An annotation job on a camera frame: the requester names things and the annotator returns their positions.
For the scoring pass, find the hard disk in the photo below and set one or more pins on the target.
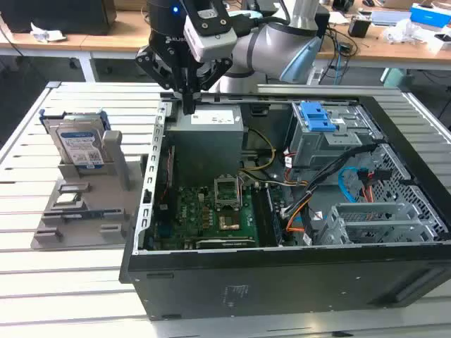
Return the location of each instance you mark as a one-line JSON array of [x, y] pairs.
[[79, 144]]

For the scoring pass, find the black pen cup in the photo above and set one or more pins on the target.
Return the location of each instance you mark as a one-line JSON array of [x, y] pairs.
[[359, 29]]

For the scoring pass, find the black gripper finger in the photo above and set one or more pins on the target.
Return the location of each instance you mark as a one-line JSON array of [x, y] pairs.
[[216, 72], [158, 68]]

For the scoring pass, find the green motherboard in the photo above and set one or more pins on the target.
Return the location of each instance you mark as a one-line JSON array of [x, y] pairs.
[[192, 211]]

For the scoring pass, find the grey parts rack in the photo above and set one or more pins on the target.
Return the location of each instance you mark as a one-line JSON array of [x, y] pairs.
[[95, 186]]

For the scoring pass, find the cardboard box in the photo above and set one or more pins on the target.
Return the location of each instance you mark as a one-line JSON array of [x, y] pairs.
[[130, 4]]

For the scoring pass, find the large black box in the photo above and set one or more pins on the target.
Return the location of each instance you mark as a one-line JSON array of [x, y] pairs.
[[60, 15]]

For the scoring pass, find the blue plastic drive latch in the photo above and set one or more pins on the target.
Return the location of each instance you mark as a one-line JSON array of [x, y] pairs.
[[315, 118]]

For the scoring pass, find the blue and white box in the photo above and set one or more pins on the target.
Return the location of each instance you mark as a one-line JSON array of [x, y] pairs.
[[430, 13]]

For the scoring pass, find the black graphics card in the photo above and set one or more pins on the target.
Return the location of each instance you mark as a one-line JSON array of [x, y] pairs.
[[225, 243]]

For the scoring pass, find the black open PC case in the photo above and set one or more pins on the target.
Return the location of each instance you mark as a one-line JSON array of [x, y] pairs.
[[282, 281]]

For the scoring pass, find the black speaker box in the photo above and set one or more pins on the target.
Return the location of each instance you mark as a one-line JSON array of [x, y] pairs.
[[322, 21]]

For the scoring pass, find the white power strip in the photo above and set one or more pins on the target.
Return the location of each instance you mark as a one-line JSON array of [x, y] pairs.
[[314, 75]]

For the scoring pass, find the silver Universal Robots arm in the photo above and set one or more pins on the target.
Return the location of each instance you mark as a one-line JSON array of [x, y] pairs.
[[267, 45]]

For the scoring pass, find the pale green bin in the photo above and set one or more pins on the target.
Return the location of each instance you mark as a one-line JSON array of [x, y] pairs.
[[396, 77]]

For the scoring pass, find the small white box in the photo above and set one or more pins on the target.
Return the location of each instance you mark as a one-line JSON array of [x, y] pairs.
[[438, 41]]

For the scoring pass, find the crumpled white paper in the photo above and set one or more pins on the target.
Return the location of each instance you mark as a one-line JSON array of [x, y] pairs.
[[46, 33]]

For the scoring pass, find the clear plastic bag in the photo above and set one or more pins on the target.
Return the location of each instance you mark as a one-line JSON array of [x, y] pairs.
[[401, 31]]

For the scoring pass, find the wooden desk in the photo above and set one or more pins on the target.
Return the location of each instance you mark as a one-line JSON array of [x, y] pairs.
[[116, 40]]

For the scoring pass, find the blue RAM stick in slot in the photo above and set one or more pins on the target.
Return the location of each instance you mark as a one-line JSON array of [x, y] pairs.
[[274, 214]]

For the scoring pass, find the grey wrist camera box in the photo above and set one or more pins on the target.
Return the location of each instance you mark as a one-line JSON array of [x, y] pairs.
[[208, 31]]

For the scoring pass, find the grey power supply unit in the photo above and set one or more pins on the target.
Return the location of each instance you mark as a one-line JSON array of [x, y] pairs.
[[204, 148]]

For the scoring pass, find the silver CPU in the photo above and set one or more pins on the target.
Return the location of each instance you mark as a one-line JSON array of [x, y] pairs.
[[67, 199]]

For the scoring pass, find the CPU socket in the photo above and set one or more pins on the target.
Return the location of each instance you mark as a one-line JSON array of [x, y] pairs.
[[227, 193]]

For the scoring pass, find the grey optical drive cage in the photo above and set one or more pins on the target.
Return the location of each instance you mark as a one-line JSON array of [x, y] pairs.
[[317, 144]]

